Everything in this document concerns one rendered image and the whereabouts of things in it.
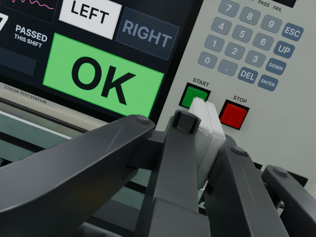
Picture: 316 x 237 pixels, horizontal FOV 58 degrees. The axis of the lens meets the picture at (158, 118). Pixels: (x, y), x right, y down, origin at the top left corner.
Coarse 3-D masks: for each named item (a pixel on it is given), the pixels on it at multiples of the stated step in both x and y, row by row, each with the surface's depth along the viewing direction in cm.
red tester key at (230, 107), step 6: (228, 108) 25; (234, 108) 25; (240, 108) 25; (222, 114) 26; (228, 114) 25; (234, 114) 25; (240, 114) 25; (222, 120) 26; (228, 120) 26; (234, 120) 25; (240, 120) 25; (234, 126) 26
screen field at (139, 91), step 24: (72, 48) 26; (96, 48) 26; (48, 72) 27; (72, 72) 26; (96, 72) 26; (120, 72) 26; (144, 72) 26; (96, 96) 27; (120, 96) 27; (144, 96) 26
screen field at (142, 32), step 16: (64, 0) 25; (80, 0) 25; (96, 0) 24; (64, 16) 25; (80, 16) 25; (96, 16) 25; (112, 16) 25; (128, 16) 24; (144, 16) 24; (96, 32) 25; (112, 32) 25; (128, 32) 25; (144, 32) 25; (160, 32) 25; (176, 32) 24; (144, 48) 25; (160, 48) 25
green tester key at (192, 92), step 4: (188, 88) 25; (192, 88) 25; (196, 88) 25; (188, 92) 25; (192, 92) 25; (196, 92) 25; (200, 92) 25; (204, 92) 25; (184, 96) 26; (188, 96) 25; (192, 96) 25; (196, 96) 25; (200, 96) 25; (204, 96) 25; (184, 100) 25; (188, 100) 25; (192, 100) 25; (204, 100) 25; (184, 104) 26; (188, 104) 26
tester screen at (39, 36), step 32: (0, 0) 25; (32, 0) 25; (128, 0) 24; (160, 0) 24; (192, 0) 24; (32, 32) 26; (64, 32) 26; (0, 64) 27; (160, 64) 25; (64, 96) 27
